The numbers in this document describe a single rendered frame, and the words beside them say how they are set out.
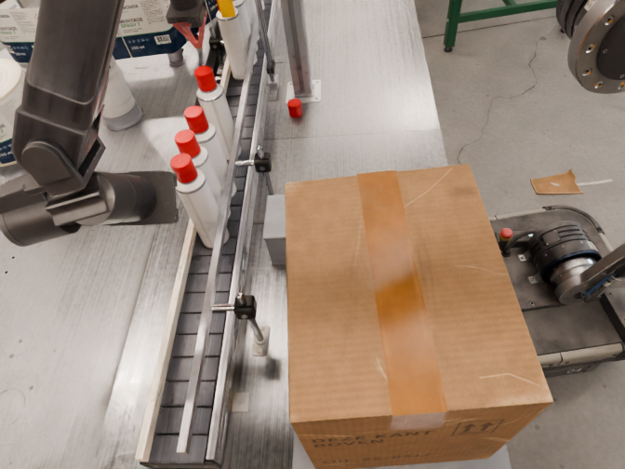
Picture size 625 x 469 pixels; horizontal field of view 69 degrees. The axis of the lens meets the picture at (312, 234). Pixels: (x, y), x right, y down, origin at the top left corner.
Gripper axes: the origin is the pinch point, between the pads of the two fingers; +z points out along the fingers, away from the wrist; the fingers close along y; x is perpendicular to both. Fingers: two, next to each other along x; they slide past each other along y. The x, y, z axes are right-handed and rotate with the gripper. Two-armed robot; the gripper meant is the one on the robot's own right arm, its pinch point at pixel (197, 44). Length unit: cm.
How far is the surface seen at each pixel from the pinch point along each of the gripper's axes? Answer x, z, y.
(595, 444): 105, 98, 62
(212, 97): 7.2, -2.9, 22.3
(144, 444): 3, 10, 79
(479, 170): 93, 99, -51
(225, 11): 7.4, -6.2, -1.3
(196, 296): 5, 13, 55
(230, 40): 6.0, 2.6, -5.2
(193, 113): 6.5, -7.2, 31.8
